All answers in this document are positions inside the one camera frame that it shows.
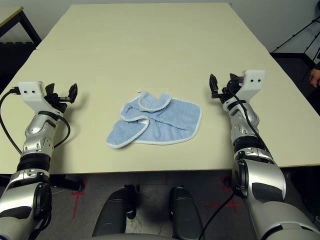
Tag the black table foot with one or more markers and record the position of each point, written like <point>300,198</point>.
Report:
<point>67,183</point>

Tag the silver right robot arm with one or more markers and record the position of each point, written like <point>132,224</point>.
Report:
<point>262,180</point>

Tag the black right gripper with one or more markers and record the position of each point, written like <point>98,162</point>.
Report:
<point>228,91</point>

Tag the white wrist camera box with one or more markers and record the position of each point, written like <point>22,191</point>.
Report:
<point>253,80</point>
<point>30,91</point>

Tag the bystander hand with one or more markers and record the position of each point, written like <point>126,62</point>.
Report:
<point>315,78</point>

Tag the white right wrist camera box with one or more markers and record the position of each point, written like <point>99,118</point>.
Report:
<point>253,80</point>

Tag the black foam floor mat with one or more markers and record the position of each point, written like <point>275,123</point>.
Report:
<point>12,57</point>

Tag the beige side table black frame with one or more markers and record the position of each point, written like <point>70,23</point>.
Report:
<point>10,15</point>

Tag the black box platform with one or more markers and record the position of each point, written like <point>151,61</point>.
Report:
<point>287,65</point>

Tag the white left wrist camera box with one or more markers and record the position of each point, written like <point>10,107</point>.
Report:
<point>30,91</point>

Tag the dark grey robot right leg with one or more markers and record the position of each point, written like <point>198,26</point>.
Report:
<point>186,215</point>

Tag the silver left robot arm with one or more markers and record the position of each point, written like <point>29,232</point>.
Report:
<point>37,130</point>

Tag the light blue white-trimmed towel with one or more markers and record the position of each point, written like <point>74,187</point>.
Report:
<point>170,117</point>

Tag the black tripod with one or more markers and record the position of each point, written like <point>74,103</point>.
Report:
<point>292,37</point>

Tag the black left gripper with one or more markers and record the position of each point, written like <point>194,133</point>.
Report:
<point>58,101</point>

